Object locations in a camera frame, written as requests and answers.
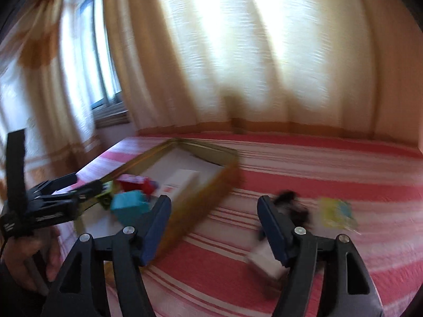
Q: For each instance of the red striped bedspread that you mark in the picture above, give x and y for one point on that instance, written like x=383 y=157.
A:
x=207 y=273

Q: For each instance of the window frame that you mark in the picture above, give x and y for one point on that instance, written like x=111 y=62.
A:
x=96 y=64

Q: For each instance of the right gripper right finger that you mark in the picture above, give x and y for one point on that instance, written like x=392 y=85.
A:
x=347 y=289

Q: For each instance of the gold tin box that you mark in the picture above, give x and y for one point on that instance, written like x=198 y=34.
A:
x=158 y=158

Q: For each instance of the teal building block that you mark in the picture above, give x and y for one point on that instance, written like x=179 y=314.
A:
x=127 y=207

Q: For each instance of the red building block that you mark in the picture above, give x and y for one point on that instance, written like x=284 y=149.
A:
x=129 y=182

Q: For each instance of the small silver box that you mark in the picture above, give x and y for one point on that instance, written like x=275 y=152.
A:
x=263 y=261

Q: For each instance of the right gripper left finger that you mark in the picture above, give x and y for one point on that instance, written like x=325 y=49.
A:
x=80 y=287

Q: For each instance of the yellow green packet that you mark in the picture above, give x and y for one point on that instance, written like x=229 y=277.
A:
x=337 y=214

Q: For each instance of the cream patterned curtain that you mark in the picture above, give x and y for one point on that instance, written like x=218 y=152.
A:
x=338 y=68

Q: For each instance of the black fuzzy object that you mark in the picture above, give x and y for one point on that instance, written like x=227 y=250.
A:
x=294 y=206

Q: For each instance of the green soccer ball block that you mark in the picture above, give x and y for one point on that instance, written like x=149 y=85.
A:
x=105 y=198

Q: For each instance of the left side curtain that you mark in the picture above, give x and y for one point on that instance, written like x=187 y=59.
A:
x=43 y=90

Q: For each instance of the white Oriental Club box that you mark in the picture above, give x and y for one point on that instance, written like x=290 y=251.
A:
x=179 y=186

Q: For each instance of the person's left hand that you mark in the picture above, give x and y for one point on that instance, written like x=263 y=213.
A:
x=18 y=252

